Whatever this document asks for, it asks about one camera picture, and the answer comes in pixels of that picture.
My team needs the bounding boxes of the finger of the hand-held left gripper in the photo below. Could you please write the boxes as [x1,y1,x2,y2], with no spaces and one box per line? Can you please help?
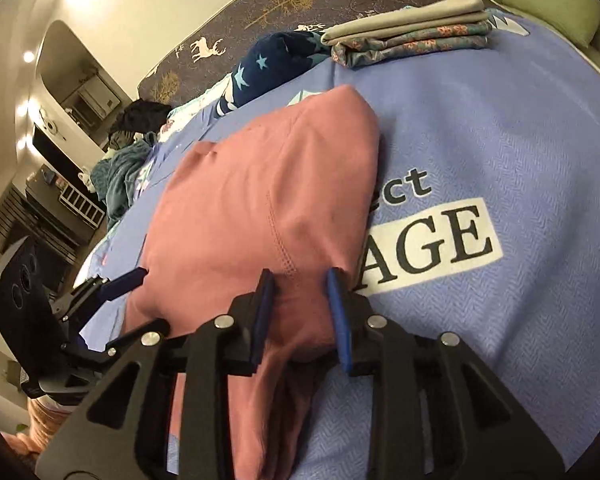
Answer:
[100,266,149,302]
[60,317,172,363]

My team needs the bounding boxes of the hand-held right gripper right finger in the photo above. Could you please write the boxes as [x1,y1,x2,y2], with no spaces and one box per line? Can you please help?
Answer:
[326,266,566,480]

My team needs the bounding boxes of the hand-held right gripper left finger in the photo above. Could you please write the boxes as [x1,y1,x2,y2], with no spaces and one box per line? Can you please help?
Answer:
[35,268,277,480]

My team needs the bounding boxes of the pink garment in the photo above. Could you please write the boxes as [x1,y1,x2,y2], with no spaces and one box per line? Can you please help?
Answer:
[120,85,381,480]

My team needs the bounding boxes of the dark clothes pile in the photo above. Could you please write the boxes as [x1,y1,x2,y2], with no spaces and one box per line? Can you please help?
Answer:
[107,99,174,151]

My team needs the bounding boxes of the white slatted rack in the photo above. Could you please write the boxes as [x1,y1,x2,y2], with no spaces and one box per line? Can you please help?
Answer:
[57,182,106,229]

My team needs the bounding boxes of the dark TV cabinet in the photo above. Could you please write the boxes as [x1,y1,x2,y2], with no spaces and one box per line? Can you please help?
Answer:
[0,180,88,267]

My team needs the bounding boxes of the teal fleece blanket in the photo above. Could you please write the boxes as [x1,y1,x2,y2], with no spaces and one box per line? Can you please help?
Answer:
[90,132,157,231]

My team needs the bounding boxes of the black television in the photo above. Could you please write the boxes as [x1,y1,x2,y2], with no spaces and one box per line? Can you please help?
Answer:
[30,125,106,176]

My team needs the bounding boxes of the light printed cloth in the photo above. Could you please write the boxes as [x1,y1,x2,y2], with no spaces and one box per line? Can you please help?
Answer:
[157,85,233,141]

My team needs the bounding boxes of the blue printed blanket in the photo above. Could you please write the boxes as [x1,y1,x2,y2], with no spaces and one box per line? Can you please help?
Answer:
[75,4,600,480]

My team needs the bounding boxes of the navy star print cloth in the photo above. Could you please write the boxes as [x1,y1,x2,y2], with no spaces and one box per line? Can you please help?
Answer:
[215,31,332,113]

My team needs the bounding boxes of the folded floral cloth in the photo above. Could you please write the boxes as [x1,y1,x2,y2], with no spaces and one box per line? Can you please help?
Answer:
[330,20,494,69]

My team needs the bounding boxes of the folded grey cloth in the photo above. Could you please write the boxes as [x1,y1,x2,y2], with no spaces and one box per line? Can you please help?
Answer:
[320,0,488,46]

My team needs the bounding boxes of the green textured pillow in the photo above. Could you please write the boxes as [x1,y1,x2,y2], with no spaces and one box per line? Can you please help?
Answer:
[500,0,600,50]

